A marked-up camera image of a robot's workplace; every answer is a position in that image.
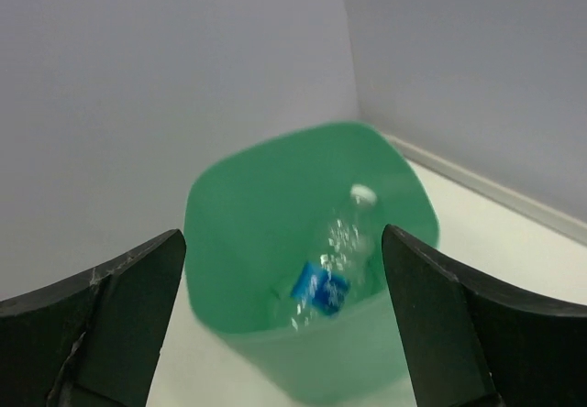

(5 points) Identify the aluminium table frame rail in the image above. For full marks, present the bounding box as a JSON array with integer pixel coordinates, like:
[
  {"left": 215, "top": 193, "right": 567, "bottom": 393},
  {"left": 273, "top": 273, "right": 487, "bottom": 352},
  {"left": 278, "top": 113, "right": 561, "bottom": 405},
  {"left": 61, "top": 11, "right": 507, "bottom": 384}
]
[{"left": 382, "top": 133, "right": 586, "bottom": 245}]

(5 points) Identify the green plastic bin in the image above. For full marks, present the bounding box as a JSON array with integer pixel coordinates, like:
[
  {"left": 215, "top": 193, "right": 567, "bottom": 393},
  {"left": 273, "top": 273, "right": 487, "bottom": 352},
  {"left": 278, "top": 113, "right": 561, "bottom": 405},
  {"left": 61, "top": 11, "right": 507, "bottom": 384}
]
[{"left": 184, "top": 122, "right": 439, "bottom": 405}]

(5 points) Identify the blue label water bottle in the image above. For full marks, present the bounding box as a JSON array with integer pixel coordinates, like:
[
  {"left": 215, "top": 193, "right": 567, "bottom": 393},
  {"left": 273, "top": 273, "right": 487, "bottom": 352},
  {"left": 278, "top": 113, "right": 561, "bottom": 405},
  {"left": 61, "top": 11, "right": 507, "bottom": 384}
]
[{"left": 287, "top": 184, "right": 378, "bottom": 331}]

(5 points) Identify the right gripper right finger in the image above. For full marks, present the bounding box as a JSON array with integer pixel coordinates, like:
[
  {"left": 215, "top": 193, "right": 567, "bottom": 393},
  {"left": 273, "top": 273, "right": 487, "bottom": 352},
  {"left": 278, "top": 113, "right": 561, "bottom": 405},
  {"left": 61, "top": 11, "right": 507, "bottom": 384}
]
[{"left": 382, "top": 225, "right": 586, "bottom": 407}]

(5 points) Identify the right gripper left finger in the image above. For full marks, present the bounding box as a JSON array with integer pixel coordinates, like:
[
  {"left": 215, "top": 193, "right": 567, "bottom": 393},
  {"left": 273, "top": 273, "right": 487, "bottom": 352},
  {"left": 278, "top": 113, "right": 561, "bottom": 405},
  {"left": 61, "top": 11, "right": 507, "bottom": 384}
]
[{"left": 1, "top": 229, "right": 186, "bottom": 406}]

